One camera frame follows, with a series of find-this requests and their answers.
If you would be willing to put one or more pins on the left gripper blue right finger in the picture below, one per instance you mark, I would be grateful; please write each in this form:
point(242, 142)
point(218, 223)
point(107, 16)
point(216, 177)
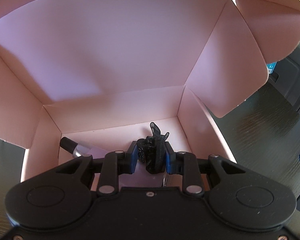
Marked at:
point(189, 167)

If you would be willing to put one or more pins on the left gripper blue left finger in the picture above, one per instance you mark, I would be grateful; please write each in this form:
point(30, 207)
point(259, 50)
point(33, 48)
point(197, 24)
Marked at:
point(111, 166)

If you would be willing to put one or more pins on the black appliance cabinet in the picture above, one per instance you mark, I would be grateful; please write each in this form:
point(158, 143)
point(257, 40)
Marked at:
point(286, 78)

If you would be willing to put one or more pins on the brown fish oil bottle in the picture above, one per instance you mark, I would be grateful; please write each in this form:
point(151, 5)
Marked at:
point(271, 67)

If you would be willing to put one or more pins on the pink cardboard box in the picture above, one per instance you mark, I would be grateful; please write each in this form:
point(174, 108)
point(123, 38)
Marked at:
point(101, 70)

